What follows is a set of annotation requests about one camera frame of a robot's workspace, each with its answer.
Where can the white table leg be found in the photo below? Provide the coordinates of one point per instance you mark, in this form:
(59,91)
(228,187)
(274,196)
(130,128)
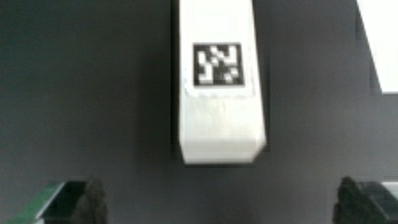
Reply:
(221,117)

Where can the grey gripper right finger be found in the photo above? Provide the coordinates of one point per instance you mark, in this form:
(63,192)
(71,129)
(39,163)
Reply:
(366,204)

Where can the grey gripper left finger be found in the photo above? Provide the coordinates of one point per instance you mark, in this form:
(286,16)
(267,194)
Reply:
(70,203)

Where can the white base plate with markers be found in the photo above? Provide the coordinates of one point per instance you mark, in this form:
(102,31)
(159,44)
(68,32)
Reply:
(379,15)

